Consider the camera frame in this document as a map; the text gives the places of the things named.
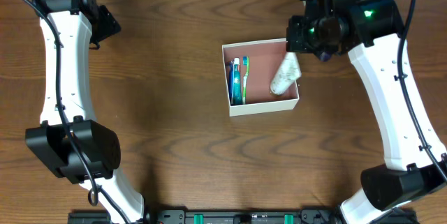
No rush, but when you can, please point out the teal toothpaste tube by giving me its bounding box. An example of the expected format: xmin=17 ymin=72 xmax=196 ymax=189
xmin=233 ymin=58 xmax=242 ymax=105

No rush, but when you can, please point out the white box pink interior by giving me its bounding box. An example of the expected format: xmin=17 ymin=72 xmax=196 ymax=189
xmin=222 ymin=38 xmax=300 ymax=117

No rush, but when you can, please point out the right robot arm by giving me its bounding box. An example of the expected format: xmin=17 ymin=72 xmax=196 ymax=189
xmin=286 ymin=0 xmax=446 ymax=223

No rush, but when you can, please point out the white leaf-print lotion tube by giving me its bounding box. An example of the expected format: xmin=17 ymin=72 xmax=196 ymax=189
xmin=270 ymin=52 xmax=302 ymax=96

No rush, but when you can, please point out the blue disposable razor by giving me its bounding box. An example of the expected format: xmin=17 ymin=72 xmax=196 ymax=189
xmin=228 ymin=61 xmax=234 ymax=105

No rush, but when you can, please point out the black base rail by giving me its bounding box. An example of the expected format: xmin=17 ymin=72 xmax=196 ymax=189
xmin=67 ymin=208 xmax=419 ymax=224

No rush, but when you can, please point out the clear pump soap bottle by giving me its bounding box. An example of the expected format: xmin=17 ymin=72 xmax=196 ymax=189
xmin=316 ymin=51 xmax=334 ymax=62

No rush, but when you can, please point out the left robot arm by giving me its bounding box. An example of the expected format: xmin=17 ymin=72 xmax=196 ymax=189
xmin=25 ymin=0 xmax=145 ymax=223

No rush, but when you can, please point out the green white toothbrush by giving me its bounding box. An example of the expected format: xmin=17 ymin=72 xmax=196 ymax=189
xmin=242 ymin=56 xmax=249 ymax=105

